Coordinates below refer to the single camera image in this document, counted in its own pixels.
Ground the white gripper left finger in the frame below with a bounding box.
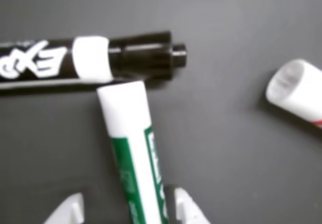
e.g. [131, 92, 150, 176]
[43, 192, 85, 224]

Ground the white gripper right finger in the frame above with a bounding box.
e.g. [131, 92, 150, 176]
[163, 184, 210, 224]

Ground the green dry erase marker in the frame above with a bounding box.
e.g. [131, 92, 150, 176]
[96, 81, 169, 224]

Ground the black dry erase marker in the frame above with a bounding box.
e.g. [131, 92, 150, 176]
[0, 30, 188, 91]

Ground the red dry erase marker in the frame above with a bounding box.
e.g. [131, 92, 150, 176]
[265, 58, 322, 131]

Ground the dark grey mat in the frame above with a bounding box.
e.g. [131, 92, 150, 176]
[0, 0, 322, 224]

